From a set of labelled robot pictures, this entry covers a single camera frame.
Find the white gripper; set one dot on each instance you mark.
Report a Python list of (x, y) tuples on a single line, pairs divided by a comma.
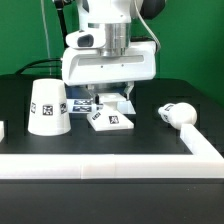
[(82, 67)]

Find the white lamp base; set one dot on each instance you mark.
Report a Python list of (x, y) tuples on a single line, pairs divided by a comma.
[(111, 113)]

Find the white lamp bulb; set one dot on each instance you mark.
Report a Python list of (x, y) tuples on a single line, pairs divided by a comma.
[(178, 114)]

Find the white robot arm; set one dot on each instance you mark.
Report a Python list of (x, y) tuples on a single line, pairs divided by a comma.
[(103, 51)]

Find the white lamp shade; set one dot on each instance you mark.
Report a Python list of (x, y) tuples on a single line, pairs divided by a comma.
[(48, 114)]

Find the white marker sheet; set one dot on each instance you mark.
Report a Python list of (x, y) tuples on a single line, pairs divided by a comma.
[(88, 106)]

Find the white block at left edge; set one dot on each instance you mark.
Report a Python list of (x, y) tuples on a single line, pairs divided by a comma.
[(1, 130)]

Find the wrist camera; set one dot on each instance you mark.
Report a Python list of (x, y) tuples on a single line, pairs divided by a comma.
[(90, 38)]

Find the white L-shaped fence wall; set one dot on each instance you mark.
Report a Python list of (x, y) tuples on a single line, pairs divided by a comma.
[(204, 161)]

